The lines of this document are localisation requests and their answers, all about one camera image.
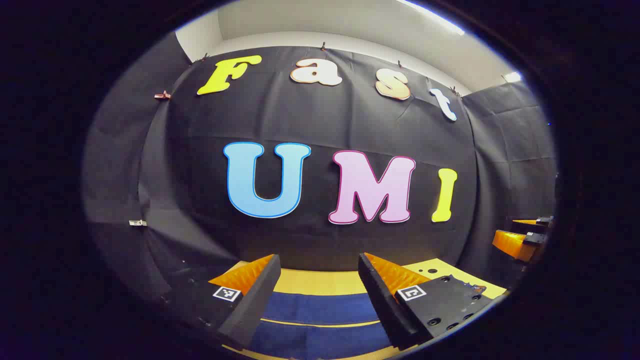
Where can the blue denim jeans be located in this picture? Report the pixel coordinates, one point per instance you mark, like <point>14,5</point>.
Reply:
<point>320,307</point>

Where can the black backdrop cloth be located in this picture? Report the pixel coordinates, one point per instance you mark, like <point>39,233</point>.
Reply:
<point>325,120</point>

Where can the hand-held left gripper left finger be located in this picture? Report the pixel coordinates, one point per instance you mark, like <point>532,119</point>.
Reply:
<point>255,310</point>

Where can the white backdrop clip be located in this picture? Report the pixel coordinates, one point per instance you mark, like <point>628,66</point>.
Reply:
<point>137,222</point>

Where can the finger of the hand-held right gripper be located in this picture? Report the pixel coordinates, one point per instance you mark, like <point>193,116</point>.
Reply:
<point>530,221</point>
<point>512,245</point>

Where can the square ceiling light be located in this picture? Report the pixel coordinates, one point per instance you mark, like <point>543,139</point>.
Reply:
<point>512,76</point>

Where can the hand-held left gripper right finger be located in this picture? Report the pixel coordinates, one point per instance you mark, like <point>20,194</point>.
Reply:
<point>382,310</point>

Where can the red backdrop clip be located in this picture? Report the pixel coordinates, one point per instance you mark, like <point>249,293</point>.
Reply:
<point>162,95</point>

